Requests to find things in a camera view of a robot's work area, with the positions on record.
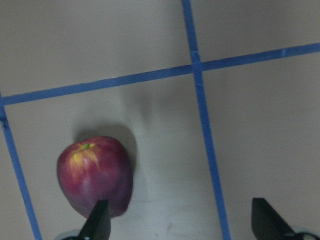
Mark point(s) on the dark red apple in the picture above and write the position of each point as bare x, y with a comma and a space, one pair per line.
93, 170

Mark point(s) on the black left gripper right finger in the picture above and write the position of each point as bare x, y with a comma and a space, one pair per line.
267, 224

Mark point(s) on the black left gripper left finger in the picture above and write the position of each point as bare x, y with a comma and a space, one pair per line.
98, 224

